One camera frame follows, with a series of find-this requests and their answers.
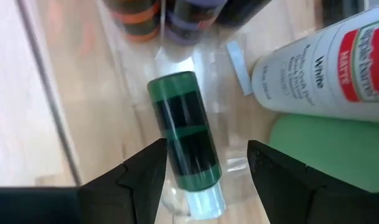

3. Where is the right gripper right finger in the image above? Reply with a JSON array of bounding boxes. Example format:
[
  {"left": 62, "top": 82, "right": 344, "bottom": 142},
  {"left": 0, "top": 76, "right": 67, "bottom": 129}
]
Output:
[{"left": 246, "top": 139, "right": 379, "bottom": 224}]

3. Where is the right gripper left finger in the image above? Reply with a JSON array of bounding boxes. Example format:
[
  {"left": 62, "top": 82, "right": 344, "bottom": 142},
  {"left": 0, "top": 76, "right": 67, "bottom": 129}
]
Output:
[{"left": 0, "top": 138, "right": 169, "bottom": 224}]

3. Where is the large green paint bottle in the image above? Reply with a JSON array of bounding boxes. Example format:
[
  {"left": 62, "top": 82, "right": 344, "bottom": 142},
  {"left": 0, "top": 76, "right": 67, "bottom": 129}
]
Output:
[{"left": 268, "top": 113, "right": 379, "bottom": 194}]

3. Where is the green small paint bottle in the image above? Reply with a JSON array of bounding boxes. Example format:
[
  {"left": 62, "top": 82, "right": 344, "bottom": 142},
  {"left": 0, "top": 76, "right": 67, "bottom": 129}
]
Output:
[{"left": 147, "top": 70, "right": 227, "bottom": 220}]

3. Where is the large white paint bottle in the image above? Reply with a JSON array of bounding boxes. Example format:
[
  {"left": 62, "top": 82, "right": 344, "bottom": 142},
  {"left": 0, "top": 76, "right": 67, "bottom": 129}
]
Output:
[{"left": 250, "top": 2, "right": 379, "bottom": 124}]

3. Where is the orange small paint bottle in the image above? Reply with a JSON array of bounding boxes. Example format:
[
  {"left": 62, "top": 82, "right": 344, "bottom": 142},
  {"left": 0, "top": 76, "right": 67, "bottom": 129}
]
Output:
[{"left": 103, "top": 0, "right": 162, "bottom": 43}]

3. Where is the purple small paint bottle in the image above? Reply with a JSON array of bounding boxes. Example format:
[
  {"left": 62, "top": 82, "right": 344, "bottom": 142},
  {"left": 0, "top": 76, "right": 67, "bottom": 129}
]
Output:
[{"left": 164, "top": 0, "right": 229, "bottom": 47}]

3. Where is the clear plastic bin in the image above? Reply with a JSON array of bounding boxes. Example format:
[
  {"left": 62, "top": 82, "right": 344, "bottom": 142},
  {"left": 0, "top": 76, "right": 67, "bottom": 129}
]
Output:
[{"left": 16, "top": 0, "right": 379, "bottom": 224}]

